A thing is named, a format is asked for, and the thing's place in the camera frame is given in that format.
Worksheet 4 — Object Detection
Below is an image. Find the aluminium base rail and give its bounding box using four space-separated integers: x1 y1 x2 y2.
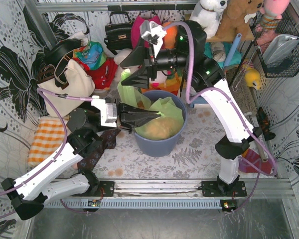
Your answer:
27 178 296 200

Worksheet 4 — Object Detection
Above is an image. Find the black leather handbag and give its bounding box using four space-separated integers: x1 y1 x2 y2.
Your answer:
104 11 133 55

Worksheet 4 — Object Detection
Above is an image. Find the green plastic trash bag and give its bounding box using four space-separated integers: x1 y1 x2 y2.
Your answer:
117 69 184 140

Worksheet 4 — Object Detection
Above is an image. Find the rainbow striped cloth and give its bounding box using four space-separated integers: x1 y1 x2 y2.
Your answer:
149 73 181 97

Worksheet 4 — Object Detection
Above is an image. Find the yellow plush toy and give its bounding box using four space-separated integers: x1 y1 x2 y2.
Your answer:
243 64 261 90

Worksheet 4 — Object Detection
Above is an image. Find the cream canvas tote bag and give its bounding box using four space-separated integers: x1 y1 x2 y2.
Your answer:
38 59 95 117

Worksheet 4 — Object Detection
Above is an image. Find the wooden shelf board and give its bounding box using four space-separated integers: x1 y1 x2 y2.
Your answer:
206 13 255 43

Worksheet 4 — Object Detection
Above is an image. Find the pink pig plush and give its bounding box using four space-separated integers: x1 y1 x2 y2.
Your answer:
149 71 167 88

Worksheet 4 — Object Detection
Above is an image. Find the orange plush toy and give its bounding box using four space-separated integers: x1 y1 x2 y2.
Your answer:
163 26 177 49

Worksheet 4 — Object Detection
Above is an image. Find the pink plush toy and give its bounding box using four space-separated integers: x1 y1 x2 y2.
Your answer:
260 0 290 24

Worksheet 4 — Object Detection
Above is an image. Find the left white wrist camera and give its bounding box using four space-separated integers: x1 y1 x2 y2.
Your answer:
91 96 118 127

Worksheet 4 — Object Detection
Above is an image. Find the white fluffy plush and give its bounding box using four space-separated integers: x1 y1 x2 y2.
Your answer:
114 49 132 65

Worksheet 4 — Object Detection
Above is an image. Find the silver foil pouch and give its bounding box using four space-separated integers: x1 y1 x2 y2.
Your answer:
263 34 299 65

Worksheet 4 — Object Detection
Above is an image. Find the red garment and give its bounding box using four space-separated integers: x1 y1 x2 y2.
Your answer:
86 58 118 90

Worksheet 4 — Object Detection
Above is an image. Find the colourful silk scarf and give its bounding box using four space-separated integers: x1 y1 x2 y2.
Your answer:
72 41 107 71

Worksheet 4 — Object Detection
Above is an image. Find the brown teddy bear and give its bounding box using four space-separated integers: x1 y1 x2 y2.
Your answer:
216 0 264 41

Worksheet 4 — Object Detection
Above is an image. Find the orange checkered towel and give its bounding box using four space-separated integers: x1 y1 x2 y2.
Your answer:
27 117 64 167

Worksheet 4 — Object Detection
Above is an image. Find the magenta felt bag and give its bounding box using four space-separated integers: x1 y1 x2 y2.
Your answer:
131 15 161 49

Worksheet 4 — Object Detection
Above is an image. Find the white plush dog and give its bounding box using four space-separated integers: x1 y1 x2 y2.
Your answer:
189 0 227 39

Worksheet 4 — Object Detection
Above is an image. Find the black hat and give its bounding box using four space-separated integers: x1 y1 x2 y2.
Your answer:
44 39 81 65

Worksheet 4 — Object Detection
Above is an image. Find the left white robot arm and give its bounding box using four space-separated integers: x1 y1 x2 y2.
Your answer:
1 99 162 220

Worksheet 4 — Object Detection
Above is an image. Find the dark patterned necktie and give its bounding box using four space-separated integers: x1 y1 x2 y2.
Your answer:
77 129 121 172

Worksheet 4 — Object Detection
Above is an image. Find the blue trash bin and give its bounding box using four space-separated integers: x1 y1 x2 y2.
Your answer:
134 90 187 157

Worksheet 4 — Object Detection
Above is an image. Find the black wire basket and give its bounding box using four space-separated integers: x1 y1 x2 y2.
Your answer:
250 11 299 78

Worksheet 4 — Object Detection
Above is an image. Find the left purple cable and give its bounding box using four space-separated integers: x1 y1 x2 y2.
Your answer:
0 88 93 221

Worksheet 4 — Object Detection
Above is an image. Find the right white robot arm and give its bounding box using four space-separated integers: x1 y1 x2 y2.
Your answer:
120 20 261 195

